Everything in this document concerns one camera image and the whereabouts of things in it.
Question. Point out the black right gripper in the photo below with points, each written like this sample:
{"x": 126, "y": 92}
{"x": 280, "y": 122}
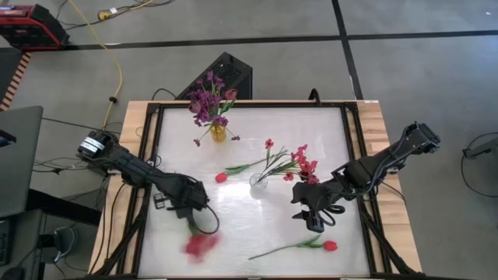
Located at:
{"x": 319, "y": 196}

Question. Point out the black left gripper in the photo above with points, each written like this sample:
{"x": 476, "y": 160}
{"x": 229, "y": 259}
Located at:
{"x": 186, "y": 194}

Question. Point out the clear glass vase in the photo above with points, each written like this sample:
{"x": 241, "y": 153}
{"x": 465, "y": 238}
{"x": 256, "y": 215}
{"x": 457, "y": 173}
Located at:
{"x": 257, "y": 183}

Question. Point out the bright red tulip green stem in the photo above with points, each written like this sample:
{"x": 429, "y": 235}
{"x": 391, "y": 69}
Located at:
{"x": 221, "y": 177}
{"x": 330, "y": 246}

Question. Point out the dark pink tulip green stem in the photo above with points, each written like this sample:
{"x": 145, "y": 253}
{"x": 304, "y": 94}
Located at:
{"x": 194, "y": 107}
{"x": 230, "y": 94}

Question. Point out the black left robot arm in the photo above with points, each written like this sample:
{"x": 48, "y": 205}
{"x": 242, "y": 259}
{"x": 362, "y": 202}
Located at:
{"x": 128, "y": 165}

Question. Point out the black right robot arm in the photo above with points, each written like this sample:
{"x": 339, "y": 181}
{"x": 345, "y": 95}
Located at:
{"x": 373, "y": 165}

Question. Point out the yellow glass vase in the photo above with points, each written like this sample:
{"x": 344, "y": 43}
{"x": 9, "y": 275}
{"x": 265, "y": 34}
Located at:
{"x": 218, "y": 134}

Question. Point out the purple blossom spray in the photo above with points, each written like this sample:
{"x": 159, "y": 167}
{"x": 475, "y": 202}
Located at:
{"x": 219, "y": 120}
{"x": 202, "y": 114}

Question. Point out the wooden table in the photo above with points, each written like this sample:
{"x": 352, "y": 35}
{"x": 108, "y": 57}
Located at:
{"x": 373, "y": 128}

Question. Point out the black computer tower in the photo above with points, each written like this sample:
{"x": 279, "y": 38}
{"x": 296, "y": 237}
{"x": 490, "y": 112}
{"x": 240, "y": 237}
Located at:
{"x": 229, "y": 72}

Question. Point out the grey stand base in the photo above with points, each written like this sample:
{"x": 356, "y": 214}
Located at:
{"x": 482, "y": 148}

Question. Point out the small black device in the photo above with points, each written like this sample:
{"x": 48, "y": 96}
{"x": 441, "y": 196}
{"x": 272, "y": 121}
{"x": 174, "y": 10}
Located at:
{"x": 5, "y": 138}

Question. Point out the orange black striped ramp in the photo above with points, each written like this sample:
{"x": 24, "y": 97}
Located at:
{"x": 15, "y": 81}

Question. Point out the red and black tool case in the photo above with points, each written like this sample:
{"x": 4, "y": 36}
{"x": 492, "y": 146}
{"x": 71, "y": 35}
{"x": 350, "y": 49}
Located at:
{"x": 27, "y": 29}

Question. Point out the small black bracket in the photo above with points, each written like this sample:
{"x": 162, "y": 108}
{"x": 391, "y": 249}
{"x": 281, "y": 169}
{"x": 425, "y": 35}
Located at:
{"x": 159, "y": 202}

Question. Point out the black camera stand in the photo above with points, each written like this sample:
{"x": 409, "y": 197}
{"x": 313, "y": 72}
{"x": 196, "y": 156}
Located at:
{"x": 314, "y": 96}

